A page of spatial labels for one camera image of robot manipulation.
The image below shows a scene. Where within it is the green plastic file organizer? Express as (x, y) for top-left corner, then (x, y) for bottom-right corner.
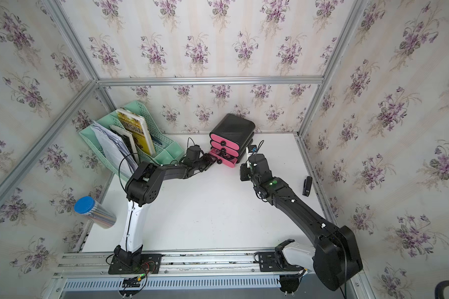
(79, 100), (185, 176)

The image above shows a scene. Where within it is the black drawer cabinet shell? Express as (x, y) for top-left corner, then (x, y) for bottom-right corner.
(210, 113), (256, 163)

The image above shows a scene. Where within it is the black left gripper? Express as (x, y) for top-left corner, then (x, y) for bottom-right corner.
(191, 153), (218, 173)

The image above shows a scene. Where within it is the dark thin book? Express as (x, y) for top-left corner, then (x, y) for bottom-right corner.
(110, 125), (140, 163)

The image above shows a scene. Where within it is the small black clip device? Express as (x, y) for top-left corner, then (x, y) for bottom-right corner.
(302, 176), (313, 197)

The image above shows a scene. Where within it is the pink drawer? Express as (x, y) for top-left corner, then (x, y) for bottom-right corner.
(209, 148), (238, 168)
(210, 133), (242, 151)
(210, 140), (241, 157)

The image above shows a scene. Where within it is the white paper stack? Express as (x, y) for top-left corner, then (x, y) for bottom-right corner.
(91, 122), (138, 178)

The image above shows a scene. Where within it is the yellow book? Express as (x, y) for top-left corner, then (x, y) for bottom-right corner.
(116, 108), (157, 157)

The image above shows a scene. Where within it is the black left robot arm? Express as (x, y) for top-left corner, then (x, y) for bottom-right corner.
(113, 145), (217, 270)

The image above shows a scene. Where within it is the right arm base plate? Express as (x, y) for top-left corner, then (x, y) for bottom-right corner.
(253, 239), (304, 272)

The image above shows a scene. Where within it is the pink top drawer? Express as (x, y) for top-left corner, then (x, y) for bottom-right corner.
(210, 133), (242, 151)

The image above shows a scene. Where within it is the aluminium mounting rail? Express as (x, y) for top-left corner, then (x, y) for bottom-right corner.
(52, 246), (364, 279)

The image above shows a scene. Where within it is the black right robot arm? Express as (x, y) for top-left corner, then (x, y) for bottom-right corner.
(240, 154), (363, 291)

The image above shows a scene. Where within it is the blue lidded shiny can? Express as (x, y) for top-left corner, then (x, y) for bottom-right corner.
(74, 196), (117, 229)

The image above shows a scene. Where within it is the pink bottom drawer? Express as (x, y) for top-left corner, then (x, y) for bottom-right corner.
(209, 148), (238, 168)

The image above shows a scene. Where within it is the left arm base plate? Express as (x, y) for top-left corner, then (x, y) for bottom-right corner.
(108, 245), (163, 275)

